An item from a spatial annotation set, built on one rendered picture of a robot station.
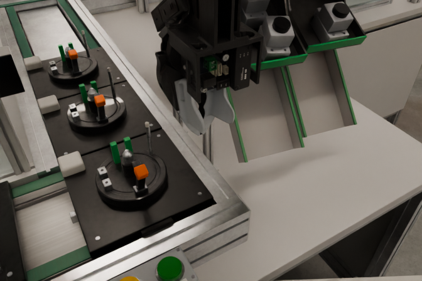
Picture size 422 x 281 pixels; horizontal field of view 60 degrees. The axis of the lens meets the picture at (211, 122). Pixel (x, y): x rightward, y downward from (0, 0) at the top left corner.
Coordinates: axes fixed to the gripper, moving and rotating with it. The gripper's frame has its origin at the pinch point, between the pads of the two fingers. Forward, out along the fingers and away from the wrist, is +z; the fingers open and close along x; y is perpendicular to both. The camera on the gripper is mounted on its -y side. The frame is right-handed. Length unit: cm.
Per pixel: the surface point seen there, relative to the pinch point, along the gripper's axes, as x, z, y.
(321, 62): 43.0, 13.1, -20.3
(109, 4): 25, 34, -137
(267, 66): 20.1, 3.5, -11.9
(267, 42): 20.4, -0.5, -12.9
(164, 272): -7.7, 26.1, 2.0
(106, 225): -13.0, 26.3, -11.3
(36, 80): -16, 26, -69
